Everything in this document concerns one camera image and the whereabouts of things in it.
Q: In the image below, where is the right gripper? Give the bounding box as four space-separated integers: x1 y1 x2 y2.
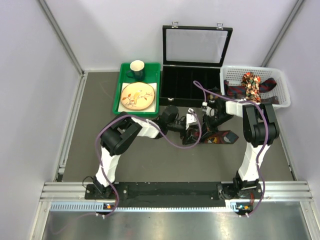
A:
199 112 234 140

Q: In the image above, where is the dark red patterned tie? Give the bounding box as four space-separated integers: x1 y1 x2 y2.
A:
198 130 239 145

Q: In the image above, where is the brown tie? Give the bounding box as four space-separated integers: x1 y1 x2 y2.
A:
206 86 222 102

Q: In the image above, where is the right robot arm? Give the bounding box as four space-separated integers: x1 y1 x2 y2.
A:
201 100 280 200

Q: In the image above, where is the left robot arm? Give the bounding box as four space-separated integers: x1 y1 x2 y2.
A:
92 105 202 199

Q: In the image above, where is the floral colourful tie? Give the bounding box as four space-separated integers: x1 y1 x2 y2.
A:
241 72 261 103

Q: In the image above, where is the bird pattern plate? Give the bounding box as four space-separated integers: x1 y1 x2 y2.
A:
120 82 156 111

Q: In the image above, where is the dark maroon tie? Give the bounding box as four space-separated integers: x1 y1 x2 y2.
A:
261 96 280 105

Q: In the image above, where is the black glass-lid display box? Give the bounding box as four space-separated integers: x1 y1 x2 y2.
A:
159 23 233 108

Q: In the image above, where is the red navy striped tie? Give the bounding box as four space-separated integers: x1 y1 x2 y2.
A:
223 78 277 96

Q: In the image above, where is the white plastic basket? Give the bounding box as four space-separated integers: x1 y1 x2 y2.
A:
219 65 291 110

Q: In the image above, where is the dark green mug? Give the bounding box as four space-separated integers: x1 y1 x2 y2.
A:
126 60 145 82

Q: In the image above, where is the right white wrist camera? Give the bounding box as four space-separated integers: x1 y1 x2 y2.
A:
201 101 215 117

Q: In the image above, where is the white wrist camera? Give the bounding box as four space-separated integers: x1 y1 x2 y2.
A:
201 101 215 117
185 108 198 130

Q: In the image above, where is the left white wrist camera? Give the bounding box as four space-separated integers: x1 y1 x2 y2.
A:
185 108 198 130

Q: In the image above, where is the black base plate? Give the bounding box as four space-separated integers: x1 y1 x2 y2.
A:
84 181 262 201

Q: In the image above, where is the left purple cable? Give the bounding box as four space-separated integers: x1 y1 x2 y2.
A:
94 111 203 220

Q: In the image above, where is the slotted cable duct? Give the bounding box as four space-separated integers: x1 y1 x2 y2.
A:
49 199 252 213

